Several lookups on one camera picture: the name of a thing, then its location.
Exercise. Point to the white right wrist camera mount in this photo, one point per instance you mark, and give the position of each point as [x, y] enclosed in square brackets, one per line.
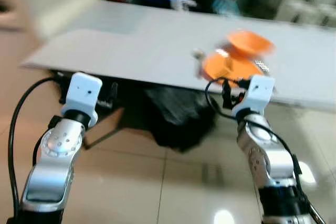
[256, 94]

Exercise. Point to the metal fork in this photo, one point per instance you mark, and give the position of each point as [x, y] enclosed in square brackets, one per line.
[263, 67]

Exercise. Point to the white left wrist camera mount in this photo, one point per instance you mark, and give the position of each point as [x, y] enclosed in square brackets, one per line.
[83, 92]

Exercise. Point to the black plastic bag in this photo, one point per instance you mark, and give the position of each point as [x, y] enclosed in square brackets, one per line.
[178, 116]

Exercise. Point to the orange plastic bowl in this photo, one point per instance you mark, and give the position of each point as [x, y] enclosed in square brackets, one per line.
[249, 42]

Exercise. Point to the brown table leg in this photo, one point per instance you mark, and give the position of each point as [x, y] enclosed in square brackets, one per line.
[102, 129]

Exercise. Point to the metal spoon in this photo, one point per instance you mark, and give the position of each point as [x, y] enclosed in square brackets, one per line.
[198, 54]

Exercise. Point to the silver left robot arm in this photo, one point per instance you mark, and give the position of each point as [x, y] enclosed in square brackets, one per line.
[55, 153]

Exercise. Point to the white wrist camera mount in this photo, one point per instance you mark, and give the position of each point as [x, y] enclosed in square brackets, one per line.
[83, 92]
[256, 94]

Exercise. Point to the orange plastic plate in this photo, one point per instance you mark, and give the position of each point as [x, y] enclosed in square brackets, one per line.
[228, 66]

